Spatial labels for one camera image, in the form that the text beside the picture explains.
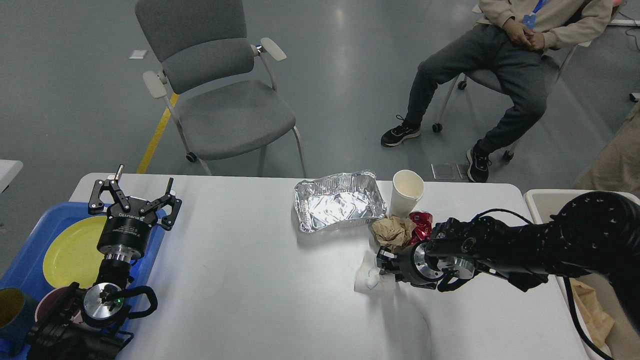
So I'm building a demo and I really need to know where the dark teal mug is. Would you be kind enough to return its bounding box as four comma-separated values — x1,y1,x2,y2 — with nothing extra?
0,287,39,358

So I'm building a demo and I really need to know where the beige plastic bin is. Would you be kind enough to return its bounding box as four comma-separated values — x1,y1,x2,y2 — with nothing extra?
524,189,640,360

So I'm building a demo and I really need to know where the seated person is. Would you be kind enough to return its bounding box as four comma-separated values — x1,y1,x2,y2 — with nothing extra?
381,0,613,183

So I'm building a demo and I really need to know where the tan cloth at right edge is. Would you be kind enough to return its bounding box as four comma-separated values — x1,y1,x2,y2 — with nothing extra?
572,102,640,197

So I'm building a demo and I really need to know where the grey office chair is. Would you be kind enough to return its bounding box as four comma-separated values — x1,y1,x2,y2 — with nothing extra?
134,0,308,176

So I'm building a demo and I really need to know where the white chair under person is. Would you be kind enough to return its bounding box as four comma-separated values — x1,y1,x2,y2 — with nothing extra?
432,5,596,162

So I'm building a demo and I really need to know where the pink mug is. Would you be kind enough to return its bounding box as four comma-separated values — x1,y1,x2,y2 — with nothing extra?
34,285,83,325

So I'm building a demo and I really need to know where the white side table corner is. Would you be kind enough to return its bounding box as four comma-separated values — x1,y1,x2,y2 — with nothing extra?
0,159,24,194

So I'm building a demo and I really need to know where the brown paper ball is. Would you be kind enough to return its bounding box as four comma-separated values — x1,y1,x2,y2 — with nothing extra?
371,216,416,251

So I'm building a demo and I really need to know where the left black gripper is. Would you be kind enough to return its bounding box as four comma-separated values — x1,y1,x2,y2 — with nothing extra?
87,164,183,261

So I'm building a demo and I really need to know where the crushed red soda can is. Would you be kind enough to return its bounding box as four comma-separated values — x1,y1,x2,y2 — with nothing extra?
407,210,434,245

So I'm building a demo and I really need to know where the brown paper bag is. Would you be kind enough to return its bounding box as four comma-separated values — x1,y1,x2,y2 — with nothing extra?
569,278,615,355

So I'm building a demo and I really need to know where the aluminium foil tray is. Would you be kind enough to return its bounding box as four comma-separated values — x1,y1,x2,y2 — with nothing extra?
294,170,387,234

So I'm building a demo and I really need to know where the yellow plate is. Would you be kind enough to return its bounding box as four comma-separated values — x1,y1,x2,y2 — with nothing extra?
42,216,106,289

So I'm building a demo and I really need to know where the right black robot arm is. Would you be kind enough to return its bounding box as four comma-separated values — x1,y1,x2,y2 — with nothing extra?
375,191,639,360

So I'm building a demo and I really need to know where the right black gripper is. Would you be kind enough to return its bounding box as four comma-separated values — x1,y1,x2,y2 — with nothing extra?
375,242,445,290

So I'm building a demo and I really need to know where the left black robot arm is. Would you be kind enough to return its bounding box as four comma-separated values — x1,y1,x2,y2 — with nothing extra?
25,165,183,360

